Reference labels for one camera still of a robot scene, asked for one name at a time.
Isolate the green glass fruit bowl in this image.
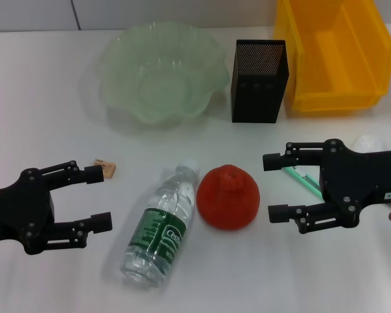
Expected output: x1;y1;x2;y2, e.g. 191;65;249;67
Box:
96;21;231;127

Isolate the green utility knife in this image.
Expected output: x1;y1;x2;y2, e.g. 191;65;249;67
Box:
282;165;323;198

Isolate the white paper ball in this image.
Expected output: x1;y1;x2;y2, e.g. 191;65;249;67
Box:
353;134;385;153

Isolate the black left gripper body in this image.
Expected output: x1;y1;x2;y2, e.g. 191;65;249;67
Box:
0;168;57;256

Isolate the clear water bottle green label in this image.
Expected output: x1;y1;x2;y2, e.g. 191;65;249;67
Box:
119;158;200;286

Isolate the small wooden block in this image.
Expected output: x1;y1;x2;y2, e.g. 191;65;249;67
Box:
93;158;117;179

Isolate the yellow plastic bin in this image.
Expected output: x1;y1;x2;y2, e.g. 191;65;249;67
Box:
272;0;391;117

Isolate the red-orange fruit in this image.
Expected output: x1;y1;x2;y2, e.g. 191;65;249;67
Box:
196;164;261;231

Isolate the black mesh pen holder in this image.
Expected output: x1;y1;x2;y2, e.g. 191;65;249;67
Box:
231;38;290;124

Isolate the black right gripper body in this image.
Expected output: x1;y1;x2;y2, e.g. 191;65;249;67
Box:
319;138;391;235

